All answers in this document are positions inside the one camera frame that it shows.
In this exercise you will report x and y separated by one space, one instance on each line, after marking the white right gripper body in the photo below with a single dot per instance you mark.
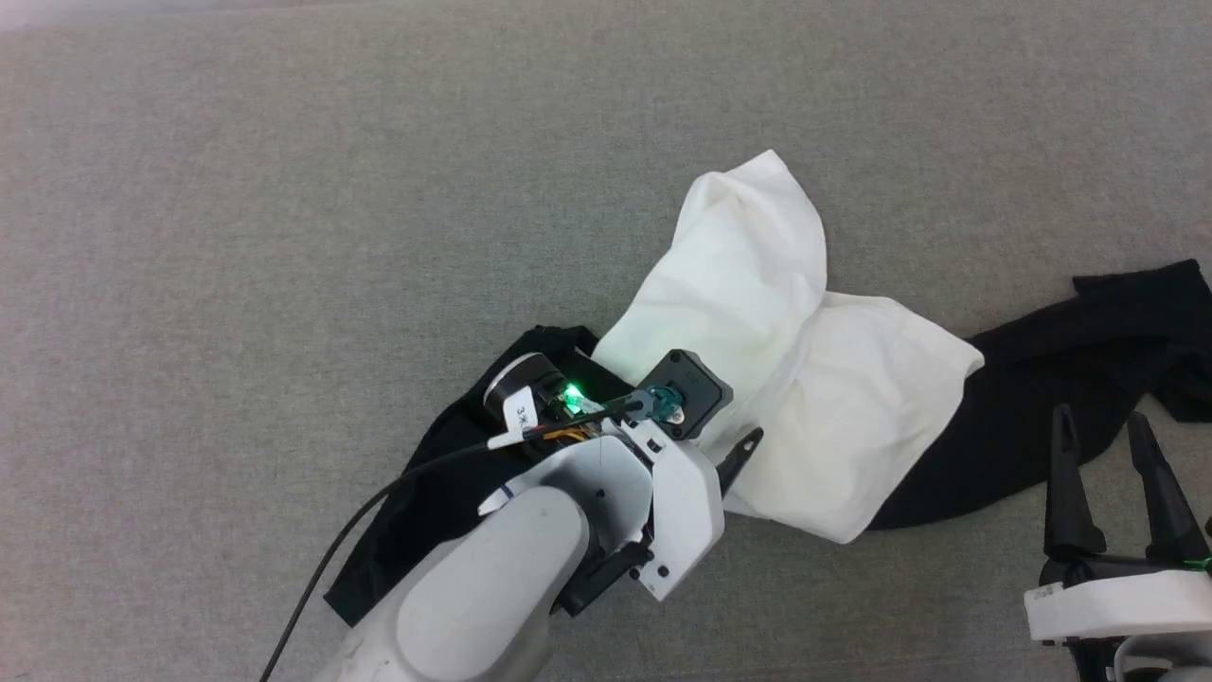
1127 606

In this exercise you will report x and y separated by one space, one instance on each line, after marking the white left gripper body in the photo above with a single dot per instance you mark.
686 511

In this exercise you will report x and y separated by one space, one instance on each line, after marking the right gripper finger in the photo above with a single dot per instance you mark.
1068 502
1169 516

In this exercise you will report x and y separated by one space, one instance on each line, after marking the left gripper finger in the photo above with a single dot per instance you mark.
740 462

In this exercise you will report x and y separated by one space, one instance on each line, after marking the black and white shirt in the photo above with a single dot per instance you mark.
805 379

